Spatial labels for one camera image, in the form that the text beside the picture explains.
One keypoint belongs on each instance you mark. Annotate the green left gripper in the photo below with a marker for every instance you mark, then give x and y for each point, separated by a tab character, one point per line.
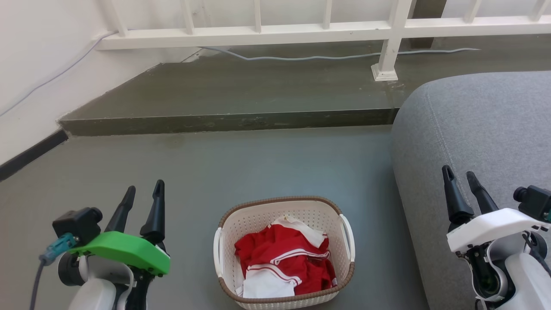
125	252

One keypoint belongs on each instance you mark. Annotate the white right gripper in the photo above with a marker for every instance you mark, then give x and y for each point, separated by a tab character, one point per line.
490	227

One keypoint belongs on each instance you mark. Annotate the cream perforated plastic laundry basket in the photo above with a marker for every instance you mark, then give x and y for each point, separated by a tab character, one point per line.
258	219

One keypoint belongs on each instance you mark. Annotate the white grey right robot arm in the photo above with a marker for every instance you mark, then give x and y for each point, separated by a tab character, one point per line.
529	280

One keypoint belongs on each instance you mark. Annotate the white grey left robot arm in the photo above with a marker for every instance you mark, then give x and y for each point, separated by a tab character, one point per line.
97	292

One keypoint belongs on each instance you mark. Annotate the grey fabric sofa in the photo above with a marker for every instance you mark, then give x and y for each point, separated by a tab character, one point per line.
482	129

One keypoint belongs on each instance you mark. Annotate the black baseboard strip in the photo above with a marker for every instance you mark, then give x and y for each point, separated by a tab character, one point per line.
30	154

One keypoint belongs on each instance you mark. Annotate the red and white garment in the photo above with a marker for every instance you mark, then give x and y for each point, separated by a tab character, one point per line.
280	249

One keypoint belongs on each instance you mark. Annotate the white railing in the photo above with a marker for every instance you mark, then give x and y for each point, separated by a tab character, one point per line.
258	38

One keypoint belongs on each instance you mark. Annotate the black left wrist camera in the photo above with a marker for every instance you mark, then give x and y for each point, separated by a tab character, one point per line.
77	224

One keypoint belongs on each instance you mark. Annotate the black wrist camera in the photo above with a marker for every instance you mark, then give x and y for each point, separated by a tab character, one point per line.
77	224
536	200

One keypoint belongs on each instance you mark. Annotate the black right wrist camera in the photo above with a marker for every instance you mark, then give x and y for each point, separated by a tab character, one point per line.
536	200

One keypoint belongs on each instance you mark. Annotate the dark brown post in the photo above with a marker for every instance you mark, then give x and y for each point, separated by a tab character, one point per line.
424	42

